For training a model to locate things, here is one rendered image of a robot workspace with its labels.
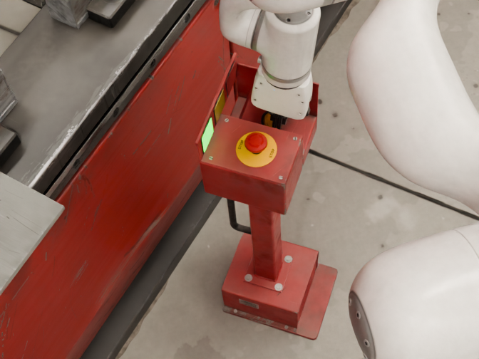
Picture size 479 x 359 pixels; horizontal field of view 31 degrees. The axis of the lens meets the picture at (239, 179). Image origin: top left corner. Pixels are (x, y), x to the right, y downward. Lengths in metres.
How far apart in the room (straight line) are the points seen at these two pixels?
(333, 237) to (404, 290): 1.58
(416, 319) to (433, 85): 0.22
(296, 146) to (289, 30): 0.28
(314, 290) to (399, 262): 1.50
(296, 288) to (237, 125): 0.67
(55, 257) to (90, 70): 0.35
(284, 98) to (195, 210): 0.86
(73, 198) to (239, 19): 0.46
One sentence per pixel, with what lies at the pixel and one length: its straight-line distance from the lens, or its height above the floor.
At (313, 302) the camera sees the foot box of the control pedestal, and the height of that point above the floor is 0.01.
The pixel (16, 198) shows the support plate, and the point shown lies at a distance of 1.27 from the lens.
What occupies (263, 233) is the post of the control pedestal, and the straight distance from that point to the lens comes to 1.86.
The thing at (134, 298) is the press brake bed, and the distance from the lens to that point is 2.20.
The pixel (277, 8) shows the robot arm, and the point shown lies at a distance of 0.90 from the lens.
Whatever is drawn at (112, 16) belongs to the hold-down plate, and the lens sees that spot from 1.54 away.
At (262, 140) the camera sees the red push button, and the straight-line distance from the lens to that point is 1.47.
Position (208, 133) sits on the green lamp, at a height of 0.81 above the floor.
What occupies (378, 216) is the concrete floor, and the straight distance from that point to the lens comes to 2.32.
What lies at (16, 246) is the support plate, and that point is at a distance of 1.23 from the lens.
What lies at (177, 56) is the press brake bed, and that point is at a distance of 1.68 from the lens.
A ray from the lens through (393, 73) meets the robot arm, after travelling 0.80.
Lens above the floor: 2.07
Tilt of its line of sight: 61 degrees down
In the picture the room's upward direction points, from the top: 6 degrees counter-clockwise
